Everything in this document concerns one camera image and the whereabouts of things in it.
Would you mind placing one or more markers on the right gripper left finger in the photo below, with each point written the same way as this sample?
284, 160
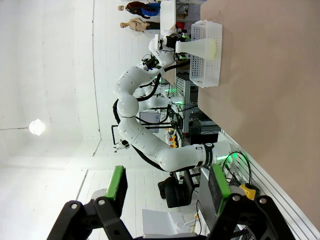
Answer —
116, 185

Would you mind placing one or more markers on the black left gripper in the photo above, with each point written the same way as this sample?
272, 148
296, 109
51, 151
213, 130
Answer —
171, 41

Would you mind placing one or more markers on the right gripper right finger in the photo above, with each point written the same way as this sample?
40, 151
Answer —
218, 187

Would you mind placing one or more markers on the translucent conical flask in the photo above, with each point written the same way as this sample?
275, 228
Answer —
200, 49

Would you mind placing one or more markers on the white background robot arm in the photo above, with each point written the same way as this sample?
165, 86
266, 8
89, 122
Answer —
157, 102

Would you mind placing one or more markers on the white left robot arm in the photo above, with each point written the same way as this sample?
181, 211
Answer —
140, 140

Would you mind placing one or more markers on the white perforated plastic basket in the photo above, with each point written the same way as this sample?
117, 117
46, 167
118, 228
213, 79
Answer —
208, 72

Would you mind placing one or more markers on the white board tabletop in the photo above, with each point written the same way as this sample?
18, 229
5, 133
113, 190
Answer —
167, 15

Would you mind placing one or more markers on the black office chair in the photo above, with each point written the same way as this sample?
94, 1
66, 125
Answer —
175, 195

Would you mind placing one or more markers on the grey metal equipment rack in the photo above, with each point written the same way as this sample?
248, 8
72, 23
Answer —
186, 100

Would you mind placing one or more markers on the mannequin in blue red clothes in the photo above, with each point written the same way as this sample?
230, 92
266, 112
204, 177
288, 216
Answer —
140, 8

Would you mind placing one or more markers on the round white ceiling lamp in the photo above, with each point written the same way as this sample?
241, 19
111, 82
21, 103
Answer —
37, 127

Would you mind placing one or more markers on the white slotted base plate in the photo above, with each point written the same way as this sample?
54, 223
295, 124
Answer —
275, 200

